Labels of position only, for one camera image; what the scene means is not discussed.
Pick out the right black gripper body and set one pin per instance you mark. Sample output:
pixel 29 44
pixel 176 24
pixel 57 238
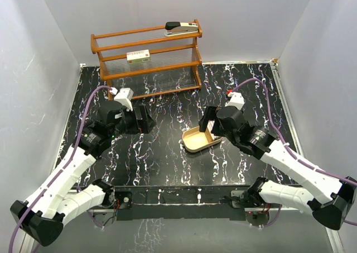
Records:
pixel 234 139

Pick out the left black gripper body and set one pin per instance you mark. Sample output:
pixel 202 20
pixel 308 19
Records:
pixel 128 124

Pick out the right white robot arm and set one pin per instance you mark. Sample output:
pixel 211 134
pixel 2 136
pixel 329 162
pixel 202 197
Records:
pixel 328 198

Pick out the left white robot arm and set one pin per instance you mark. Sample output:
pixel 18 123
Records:
pixel 44 213

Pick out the beige oval tray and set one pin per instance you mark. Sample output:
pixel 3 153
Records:
pixel 195 141

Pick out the wooden three-tier shelf rack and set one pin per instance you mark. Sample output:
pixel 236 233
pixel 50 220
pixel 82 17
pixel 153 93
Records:
pixel 174 65

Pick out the white and red staples box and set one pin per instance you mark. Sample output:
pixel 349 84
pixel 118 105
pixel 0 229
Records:
pixel 140 56

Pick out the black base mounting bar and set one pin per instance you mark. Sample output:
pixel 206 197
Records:
pixel 188 202

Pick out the black and beige stapler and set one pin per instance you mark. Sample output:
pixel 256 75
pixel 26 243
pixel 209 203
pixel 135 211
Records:
pixel 180 28

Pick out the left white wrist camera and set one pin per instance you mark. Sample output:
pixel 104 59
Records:
pixel 123 96

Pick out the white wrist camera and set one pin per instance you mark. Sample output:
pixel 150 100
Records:
pixel 123 96
pixel 235 99

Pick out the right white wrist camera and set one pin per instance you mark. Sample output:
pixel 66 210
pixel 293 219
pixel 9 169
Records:
pixel 235 99

